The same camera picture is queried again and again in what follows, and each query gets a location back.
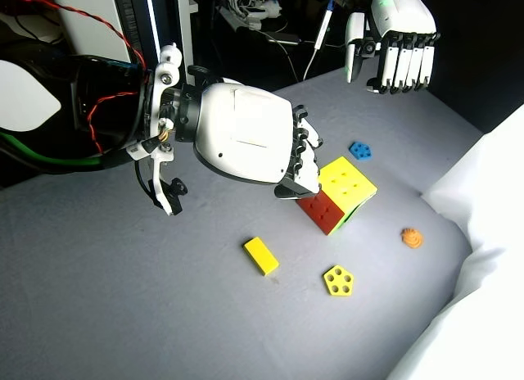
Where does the yellow pentagon block with holes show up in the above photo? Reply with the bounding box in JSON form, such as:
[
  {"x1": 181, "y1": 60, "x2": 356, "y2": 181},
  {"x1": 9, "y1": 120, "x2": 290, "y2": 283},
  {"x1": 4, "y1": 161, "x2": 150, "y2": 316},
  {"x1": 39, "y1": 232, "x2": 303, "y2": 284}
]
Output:
[{"x1": 322, "y1": 265, "x2": 355, "y2": 297}]

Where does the white cloth backdrop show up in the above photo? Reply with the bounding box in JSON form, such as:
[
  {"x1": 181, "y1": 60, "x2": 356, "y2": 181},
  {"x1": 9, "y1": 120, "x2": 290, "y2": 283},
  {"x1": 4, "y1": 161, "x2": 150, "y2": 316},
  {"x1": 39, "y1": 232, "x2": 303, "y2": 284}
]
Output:
[{"x1": 384, "y1": 103, "x2": 524, "y2": 380}]

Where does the white cable with blue connector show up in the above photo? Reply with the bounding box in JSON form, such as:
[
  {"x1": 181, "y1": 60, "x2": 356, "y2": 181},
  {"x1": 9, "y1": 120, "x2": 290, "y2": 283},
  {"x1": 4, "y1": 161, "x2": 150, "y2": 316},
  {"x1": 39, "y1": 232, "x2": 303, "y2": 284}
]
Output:
[{"x1": 302, "y1": 0, "x2": 341, "y2": 82}]

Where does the yellow rectangular block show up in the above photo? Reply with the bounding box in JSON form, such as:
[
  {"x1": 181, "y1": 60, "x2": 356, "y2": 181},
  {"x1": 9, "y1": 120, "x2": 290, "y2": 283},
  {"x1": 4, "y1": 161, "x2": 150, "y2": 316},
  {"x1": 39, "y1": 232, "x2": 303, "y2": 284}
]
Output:
[{"x1": 242, "y1": 236, "x2": 281, "y2": 277}]

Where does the grey flat device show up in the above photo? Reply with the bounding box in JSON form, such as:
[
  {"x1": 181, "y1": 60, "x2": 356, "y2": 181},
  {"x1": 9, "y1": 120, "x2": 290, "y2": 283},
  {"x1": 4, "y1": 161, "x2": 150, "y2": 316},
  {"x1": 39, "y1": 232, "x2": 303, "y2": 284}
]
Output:
[{"x1": 268, "y1": 32, "x2": 302, "y2": 46}]

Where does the grey table cloth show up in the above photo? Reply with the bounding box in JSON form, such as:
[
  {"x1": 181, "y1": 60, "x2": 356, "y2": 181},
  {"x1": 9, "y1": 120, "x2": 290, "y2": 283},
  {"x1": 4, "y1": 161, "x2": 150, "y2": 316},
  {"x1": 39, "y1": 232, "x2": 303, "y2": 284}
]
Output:
[{"x1": 0, "y1": 66, "x2": 484, "y2": 380}]

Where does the white cable bundle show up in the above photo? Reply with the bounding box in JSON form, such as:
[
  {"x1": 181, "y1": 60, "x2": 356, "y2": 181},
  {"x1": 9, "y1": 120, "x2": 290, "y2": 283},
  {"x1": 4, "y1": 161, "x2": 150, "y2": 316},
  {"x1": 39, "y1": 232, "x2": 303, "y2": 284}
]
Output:
[{"x1": 216, "y1": 0, "x2": 283, "y2": 32}]

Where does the blue pentagon block with holes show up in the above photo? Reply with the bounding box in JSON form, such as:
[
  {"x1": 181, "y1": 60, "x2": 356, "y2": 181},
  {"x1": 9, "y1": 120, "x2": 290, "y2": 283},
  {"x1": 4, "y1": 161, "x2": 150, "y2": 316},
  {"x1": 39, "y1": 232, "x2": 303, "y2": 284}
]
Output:
[{"x1": 348, "y1": 141, "x2": 374, "y2": 161}]

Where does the yellow and blue puzzle cube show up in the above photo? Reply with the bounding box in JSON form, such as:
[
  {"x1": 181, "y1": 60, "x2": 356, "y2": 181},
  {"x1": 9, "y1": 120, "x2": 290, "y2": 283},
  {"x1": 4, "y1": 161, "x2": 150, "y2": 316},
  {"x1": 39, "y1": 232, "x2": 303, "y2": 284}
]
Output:
[{"x1": 295, "y1": 156, "x2": 378, "y2": 237}]

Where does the orange swirl cookie toy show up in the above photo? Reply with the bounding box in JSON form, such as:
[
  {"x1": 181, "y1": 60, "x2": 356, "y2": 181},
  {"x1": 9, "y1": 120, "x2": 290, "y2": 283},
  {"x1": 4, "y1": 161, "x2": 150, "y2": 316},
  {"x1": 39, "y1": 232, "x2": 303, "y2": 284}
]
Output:
[{"x1": 400, "y1": 227, "x2": 425, "y2": 249}]

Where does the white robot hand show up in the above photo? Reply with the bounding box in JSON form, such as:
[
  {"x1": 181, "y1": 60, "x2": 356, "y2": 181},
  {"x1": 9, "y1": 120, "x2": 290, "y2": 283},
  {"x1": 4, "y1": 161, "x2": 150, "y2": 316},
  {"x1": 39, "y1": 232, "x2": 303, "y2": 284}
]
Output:
[
  {"x1": 192, "y1": 79, "x2": 325, "y2": 201},
  {"x1": 345, "y1": 0, "x2": 442, "y2": 95}
]

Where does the white and black stand column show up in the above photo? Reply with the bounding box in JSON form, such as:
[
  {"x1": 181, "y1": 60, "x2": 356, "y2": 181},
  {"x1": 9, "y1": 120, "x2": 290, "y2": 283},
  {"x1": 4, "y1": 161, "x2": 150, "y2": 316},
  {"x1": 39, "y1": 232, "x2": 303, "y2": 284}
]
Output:
[{"x1": 48, "y1": 0, "x2": 197, "y2": 76}]

